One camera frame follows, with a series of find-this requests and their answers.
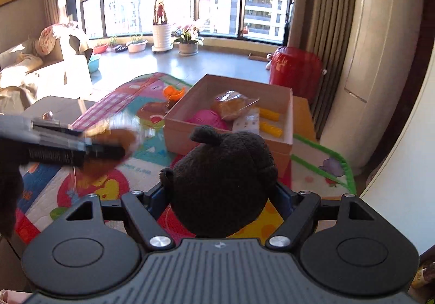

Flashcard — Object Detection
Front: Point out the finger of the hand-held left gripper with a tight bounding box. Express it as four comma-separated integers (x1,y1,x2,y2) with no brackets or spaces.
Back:
85,144,126,160

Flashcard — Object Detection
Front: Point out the brown round toy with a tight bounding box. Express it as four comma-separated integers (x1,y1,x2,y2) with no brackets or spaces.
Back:
82,127,138,179

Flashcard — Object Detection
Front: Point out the yellow patterned object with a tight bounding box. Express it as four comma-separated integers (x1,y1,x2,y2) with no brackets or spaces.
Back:
411,263,435,291

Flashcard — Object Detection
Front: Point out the colourful play mat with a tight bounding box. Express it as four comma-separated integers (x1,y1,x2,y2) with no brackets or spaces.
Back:
14,73,357,243

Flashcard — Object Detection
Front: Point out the person's left hand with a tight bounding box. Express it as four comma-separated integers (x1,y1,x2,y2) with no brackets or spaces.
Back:
0,149,24,237

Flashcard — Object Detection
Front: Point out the dark wooden door frame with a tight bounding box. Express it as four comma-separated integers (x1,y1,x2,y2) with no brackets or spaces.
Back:
357,0,435,189

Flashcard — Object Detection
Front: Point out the beige cardboard box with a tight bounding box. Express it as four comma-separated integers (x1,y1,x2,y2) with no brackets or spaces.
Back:
163,74,293,179

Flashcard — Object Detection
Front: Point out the white oval planter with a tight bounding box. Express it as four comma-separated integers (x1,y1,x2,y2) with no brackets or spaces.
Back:
126,35,148,53

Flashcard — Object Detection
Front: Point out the yellow building block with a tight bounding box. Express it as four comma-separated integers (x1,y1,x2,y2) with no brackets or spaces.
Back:
258,107,280,121
260,121,282,138

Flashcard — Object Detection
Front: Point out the potted flowering plant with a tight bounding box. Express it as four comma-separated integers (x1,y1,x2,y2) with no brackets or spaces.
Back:
173,23,204,56

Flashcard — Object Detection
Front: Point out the black plush toy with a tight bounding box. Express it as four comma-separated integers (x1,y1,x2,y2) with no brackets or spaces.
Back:
160,125,277,238

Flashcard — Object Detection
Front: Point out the beige sofa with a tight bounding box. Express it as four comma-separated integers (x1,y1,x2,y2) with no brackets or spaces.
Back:
0,23,94,112

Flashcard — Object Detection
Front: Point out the orange plastic toy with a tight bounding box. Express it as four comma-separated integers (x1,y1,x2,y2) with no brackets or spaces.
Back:
162,85,187,102

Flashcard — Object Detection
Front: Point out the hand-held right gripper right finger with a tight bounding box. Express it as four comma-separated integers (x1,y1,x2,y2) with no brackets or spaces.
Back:
267,185,371,252

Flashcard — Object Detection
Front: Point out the potted palm plant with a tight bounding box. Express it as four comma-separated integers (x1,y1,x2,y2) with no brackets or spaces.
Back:
132,0,181,53

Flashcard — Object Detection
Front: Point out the floral cushion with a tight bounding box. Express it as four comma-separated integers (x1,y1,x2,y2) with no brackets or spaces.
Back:
37,25,63,56

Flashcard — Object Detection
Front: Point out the red round stool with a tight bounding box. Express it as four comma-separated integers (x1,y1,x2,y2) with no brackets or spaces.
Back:
269,46,323,95

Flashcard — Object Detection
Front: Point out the white standing air conditioner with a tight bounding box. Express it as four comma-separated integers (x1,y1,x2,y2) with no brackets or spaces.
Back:
321,0,425,175

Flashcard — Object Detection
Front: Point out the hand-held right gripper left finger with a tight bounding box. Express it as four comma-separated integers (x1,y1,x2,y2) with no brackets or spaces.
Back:
66,183,174,252

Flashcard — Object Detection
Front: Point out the white building block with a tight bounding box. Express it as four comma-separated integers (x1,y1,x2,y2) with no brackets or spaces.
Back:
233,114,260,135

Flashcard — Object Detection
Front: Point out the pink plastic basket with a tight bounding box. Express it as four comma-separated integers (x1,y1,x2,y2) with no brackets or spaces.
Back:
185,108,228,131

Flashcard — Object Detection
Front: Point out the bagged bread roll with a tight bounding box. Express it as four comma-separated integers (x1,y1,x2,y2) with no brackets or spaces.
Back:
211,90,260,121

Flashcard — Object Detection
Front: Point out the grey-brown curtain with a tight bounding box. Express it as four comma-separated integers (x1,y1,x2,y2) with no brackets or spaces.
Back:
289,0,359,136

